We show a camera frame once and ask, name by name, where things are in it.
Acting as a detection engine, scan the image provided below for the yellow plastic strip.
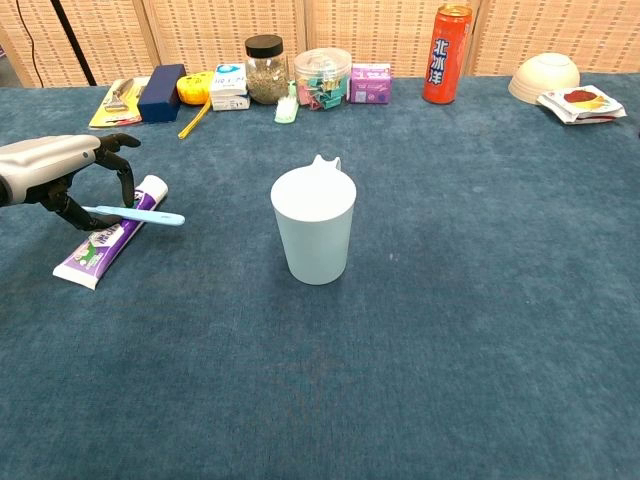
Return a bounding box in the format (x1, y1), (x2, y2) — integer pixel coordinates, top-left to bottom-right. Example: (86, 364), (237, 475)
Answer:
(177, 102), (214, 141)

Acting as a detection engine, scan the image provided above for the dark blue box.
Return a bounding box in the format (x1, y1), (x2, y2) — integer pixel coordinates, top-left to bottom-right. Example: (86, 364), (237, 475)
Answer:
(137, 63), (187, 124)

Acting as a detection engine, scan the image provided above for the purple white toothpaste tube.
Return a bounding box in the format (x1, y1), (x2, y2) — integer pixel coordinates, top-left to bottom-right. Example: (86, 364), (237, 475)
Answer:
(52, 174), (169, 291)

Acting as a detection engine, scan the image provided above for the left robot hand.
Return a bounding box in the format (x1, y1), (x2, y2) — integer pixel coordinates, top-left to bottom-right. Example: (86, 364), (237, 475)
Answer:
(0, 132), (142, 232)

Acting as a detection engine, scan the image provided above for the light blue toothbrush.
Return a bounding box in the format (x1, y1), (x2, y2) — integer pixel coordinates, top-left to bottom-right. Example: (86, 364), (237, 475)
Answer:
(81, 204), (186, 228)

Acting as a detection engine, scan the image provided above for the bamboo folding screen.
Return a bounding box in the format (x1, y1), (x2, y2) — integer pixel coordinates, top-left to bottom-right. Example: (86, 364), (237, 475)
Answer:
(0, 0), (640, 89)

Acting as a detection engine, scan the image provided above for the clear tub of binder clips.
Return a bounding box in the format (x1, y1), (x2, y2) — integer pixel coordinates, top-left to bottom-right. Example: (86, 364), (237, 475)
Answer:
(293, 47), (353, 112)

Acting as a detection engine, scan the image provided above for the thin black background cable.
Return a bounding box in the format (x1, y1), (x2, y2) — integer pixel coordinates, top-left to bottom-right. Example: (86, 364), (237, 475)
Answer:
(14, 0), (46, 87)

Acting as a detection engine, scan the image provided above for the purple tissue pack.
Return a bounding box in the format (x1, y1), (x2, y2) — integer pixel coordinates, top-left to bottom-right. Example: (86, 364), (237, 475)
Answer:
(348, 62), (393, 105)

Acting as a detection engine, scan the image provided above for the white blue carton box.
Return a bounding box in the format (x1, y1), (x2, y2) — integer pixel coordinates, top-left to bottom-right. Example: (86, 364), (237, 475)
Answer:
(209, 62), (252, 112)

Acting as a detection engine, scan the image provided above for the mint green brush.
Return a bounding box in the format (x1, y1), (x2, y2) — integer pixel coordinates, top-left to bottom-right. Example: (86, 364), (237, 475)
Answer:
(273, 79), (300, 124)

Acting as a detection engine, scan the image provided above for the black tripod pole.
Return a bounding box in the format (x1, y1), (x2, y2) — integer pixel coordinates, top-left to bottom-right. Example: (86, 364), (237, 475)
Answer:
(49, 0), (98, 87)

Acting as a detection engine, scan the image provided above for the yellow tape measure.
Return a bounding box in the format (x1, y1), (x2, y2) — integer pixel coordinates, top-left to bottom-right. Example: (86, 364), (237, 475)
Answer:
(176, 71), (215, 106)

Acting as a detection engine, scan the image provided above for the upturned cream bowl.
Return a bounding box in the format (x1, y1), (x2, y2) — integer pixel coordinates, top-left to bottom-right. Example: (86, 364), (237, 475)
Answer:
(507, 52), (581, 106)

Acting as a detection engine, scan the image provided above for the razor in yellow blister pack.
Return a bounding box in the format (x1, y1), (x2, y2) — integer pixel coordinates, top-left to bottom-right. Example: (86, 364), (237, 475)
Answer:
(88, 76), (151, 130)

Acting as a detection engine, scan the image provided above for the glass jar with black lid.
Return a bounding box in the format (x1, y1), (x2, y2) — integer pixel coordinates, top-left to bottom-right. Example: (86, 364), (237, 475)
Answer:
(244, 34), (290, 106)

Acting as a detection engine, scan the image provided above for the orange soda can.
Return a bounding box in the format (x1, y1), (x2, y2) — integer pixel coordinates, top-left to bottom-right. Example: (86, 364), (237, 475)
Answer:
(422, 4), (474, 106)

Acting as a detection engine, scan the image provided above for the white snack packet red picture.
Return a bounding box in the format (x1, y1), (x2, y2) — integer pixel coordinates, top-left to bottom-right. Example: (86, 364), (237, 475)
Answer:
(536, 84), (628, 125)

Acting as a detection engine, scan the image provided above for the white plastic cup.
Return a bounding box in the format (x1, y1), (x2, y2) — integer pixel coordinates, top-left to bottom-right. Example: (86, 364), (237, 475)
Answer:
(270, 154), (358, 286)

